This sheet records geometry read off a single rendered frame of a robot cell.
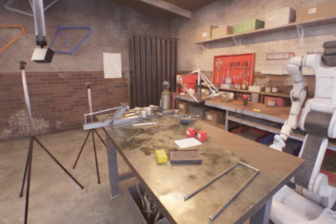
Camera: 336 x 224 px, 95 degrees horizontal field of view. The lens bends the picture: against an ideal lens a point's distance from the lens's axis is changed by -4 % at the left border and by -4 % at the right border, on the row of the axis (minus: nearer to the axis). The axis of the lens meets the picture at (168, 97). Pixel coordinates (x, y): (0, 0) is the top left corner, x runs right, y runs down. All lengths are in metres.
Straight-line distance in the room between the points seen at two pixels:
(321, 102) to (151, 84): 3.42
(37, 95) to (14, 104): 0.41
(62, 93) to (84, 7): 1.92
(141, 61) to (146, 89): 0.71
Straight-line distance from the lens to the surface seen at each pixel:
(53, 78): 4.07
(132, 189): 1.81
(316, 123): 1.51
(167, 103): 3.42
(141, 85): 4.05
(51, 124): 4.23
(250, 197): 0.75
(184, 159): 0.86
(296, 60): 1.57
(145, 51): 4.05
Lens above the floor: 1.34
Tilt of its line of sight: 10 degrees down
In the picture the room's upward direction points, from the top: straight up
